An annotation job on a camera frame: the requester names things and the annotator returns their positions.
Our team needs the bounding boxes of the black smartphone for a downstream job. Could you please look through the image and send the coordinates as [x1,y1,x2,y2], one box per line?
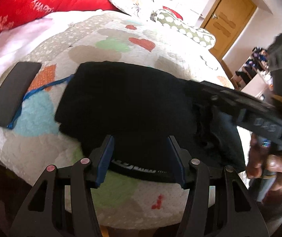
[0,61,42,127]

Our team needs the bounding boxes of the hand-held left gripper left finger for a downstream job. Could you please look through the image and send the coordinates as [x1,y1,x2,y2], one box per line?
[9,134,114,237]

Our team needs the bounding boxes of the patterned quilted bedspread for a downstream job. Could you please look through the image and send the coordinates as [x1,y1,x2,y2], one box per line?
[0,11,235,228]

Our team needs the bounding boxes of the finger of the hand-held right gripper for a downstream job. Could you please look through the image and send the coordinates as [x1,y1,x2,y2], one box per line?
[195,80,275,122]

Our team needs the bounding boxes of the person's right hand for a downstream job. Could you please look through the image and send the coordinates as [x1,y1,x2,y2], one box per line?
[246,133,282,179]

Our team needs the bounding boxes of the green polka dot pillow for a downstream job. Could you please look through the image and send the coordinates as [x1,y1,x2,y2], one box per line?
[152,8,217,48]

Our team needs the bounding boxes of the wooden door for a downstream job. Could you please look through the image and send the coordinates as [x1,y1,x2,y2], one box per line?
[200,0,258,60]

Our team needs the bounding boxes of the black pants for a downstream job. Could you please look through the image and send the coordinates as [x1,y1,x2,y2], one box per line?
[54,61,246,183]

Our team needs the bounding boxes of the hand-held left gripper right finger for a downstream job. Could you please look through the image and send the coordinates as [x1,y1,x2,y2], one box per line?
[167,136,267,237]

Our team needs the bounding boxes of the white blanket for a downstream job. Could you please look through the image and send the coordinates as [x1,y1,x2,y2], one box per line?
[0,9,104,73]

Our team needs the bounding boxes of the cluttered shelf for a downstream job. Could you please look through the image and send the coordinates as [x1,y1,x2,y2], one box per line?
[231,46,273,100]

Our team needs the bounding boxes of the blue lanyard with clip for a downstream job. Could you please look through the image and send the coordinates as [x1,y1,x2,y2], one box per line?
[7,75,74,129]

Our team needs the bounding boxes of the red printed pillow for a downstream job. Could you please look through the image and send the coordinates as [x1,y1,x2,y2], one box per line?
[0,0,119,42]

